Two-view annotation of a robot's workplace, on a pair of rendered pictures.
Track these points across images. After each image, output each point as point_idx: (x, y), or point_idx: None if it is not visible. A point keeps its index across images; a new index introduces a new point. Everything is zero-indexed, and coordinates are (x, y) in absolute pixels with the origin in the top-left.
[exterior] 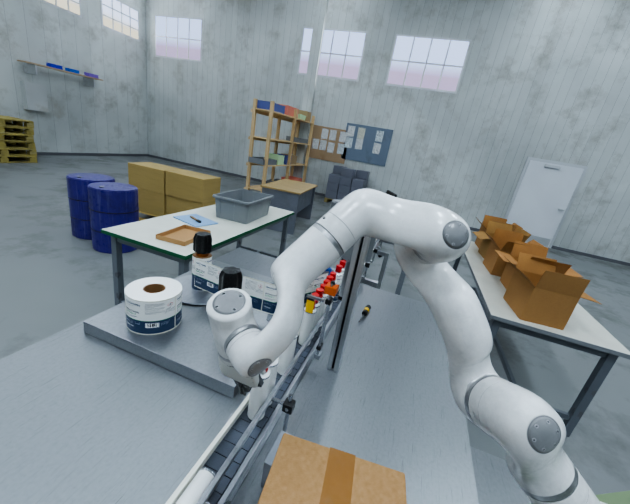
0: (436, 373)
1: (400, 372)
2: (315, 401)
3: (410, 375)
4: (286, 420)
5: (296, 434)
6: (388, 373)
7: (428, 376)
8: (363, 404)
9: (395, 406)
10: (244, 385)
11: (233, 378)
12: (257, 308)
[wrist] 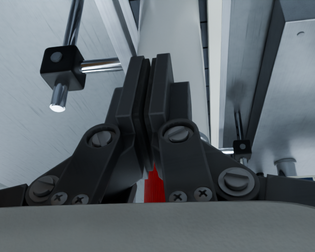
0: (8, 171)
1: (41, 158)
2: (99, 77)
3: (28, 160)
4: (68, 23)
5: (66, 0)
6: (52, 153)
7: (10, 166)
8: (31, 107)
9: None
10: (101, 154)
11: (162, 248)
12: None
